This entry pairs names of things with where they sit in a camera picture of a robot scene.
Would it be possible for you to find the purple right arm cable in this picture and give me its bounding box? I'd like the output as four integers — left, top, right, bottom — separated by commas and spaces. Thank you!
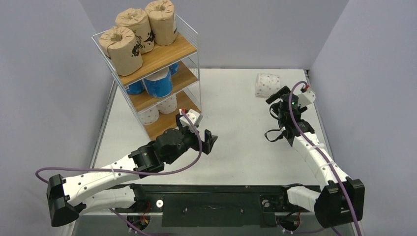
288, 81, 363, 236

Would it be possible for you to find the blue cartoon-face roll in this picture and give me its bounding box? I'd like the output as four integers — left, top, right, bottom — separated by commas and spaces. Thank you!
125, 80, 145, 95

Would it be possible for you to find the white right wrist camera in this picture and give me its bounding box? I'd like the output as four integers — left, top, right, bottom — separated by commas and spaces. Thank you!
298, 85, 316, 108

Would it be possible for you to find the white wire wooden shelf rack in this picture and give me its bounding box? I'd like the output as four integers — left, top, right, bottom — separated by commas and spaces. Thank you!
92, 14, 201, 139

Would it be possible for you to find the white red-dotted toilet roll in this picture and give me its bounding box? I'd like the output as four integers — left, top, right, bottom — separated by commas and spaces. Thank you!
157, 94, 178, 114
138, 106, 160, 125

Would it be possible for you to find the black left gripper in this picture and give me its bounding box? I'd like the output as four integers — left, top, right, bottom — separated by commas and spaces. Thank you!
166, 115, 217, 165

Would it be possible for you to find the blue white roll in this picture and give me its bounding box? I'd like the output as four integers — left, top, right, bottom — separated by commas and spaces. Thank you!
144, 67, 173, 98

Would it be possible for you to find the blue toilet roll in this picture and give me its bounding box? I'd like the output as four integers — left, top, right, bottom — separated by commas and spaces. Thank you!
169, 62, 179, 76

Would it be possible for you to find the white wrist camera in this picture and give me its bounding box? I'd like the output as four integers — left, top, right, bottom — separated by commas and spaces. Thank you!
298, 85, 316, 108
179, 109, 203, 128

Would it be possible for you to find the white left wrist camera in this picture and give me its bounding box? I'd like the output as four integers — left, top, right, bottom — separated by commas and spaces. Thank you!
179, 109, 203, 128

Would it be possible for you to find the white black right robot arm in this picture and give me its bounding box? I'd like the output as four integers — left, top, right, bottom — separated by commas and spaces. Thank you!
266, 86, 365, 228

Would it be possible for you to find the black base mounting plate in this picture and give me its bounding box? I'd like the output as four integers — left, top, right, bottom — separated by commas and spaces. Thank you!
81, 184, 344, 229

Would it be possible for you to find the white floral tissue pack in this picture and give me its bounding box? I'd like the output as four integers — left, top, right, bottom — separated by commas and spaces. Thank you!
254, 73, 281, 98

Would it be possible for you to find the brown roll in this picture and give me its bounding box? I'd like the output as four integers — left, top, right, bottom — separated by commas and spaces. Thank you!
115, 8, 155, 54
99, 26, 143, 76
145, 0, 178, 46

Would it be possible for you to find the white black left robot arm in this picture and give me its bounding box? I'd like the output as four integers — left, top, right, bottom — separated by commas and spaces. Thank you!
47, 110, 218, 227

